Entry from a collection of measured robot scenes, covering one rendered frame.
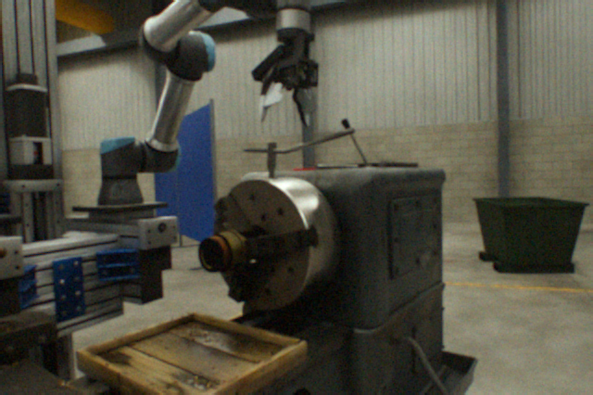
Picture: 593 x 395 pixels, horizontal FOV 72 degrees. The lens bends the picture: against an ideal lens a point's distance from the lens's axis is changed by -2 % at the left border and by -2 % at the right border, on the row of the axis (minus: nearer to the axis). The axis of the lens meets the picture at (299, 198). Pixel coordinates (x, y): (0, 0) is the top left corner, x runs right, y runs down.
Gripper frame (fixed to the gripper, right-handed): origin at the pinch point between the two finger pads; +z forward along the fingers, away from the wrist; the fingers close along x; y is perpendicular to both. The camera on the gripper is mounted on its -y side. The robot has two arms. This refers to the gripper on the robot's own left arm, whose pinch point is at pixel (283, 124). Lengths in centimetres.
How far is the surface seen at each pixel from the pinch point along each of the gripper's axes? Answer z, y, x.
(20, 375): 39, 4, -55
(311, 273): 32.4, 11.9, -1.6
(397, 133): -55, -477, 890
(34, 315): 35, -8, -50
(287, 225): 22.4, 6.1, -3.6
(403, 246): 30.5, 14.7, 33.6
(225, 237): 24.6, -0.2, -15.8
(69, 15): -364, -1252, 373
